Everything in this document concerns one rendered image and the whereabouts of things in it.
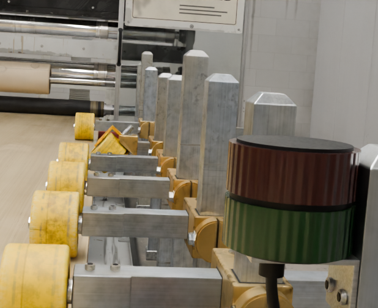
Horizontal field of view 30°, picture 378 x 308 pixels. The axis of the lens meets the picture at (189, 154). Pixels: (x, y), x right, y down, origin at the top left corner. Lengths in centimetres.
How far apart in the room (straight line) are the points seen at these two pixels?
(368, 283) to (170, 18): 255
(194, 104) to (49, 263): 51
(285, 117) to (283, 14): 892
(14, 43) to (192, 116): 188
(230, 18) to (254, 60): 651
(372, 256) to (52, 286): 33
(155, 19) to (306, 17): 680
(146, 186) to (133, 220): 25
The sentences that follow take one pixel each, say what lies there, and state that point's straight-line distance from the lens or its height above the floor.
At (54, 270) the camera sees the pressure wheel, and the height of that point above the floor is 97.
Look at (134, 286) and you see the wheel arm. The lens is 62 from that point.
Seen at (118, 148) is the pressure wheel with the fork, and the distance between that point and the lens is 159.
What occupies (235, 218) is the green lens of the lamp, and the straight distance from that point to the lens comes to 31.
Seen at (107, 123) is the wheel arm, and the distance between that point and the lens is 209.
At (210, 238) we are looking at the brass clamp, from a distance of 80.
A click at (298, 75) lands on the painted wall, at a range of 952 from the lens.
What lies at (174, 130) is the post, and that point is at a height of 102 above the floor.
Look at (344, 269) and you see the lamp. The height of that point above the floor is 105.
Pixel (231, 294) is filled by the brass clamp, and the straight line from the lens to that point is 58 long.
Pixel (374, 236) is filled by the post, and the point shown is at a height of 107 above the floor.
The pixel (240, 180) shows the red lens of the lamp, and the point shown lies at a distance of 31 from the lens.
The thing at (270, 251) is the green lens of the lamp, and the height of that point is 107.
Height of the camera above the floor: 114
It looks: 7 degrees down
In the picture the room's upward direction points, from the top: 4 degrees clockwise
